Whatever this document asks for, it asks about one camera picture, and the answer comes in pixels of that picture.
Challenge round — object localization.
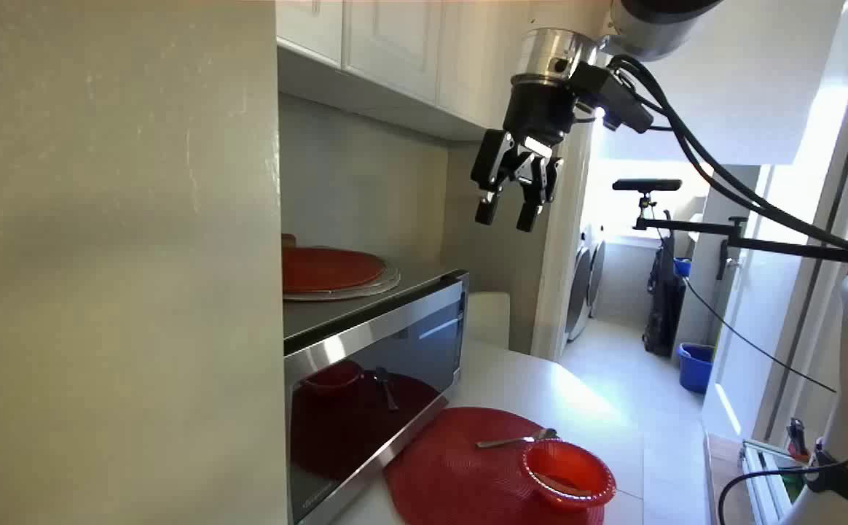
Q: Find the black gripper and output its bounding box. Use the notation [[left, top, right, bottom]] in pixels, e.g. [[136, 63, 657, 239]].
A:
[[469, 79, 579, 236]]

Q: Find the red plastic bowl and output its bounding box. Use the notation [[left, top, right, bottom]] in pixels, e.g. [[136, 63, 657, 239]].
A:
[[518, 436, 622, 514]]

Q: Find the silver microwave oven body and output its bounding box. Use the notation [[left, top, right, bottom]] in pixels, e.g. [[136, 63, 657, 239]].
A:
[[279, 264, 469, 357]]

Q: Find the white washing machine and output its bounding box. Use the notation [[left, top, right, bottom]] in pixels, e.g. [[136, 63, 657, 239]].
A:
[[563, 225, 610, 346]]

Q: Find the black vacuum cleaner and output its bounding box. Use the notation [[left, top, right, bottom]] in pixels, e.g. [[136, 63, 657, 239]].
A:
[[638, 234, 690, 360]]

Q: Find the red plate on counter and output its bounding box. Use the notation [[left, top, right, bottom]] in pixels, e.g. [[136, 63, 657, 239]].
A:
[[279, 242, 390, 299]]

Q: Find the blue bucket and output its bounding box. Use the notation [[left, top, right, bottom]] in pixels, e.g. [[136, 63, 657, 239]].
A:
[[676, 341, 718, 395]]

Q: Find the red round placemat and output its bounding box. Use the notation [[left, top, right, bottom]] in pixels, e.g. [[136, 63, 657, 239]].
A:
[[383, 406, 606, 525]]

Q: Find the red button device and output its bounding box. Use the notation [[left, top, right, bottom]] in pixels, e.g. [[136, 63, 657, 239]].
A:
[[783, 413, 814, 465]]

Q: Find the black camera on stand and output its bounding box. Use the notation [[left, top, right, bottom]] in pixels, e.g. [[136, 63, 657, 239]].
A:
[[610, 175, 686, 194]]

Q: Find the white wall cabinet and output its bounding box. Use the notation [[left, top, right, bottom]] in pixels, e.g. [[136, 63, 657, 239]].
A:
[[273, 0, 543, 142]]

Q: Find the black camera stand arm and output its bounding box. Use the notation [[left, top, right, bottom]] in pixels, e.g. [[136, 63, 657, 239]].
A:
[[629, 190, 848, 286]]

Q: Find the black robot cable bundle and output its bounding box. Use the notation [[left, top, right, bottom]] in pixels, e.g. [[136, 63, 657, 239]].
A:
[[610, 53, 848, 271]]

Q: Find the thin black cable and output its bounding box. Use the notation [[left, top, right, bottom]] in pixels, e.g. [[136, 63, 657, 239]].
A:
[[681, 276, 840, 395]]

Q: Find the black base power cable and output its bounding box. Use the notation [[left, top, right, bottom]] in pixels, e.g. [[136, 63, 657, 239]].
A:
[[715, 311, 848, 525]]

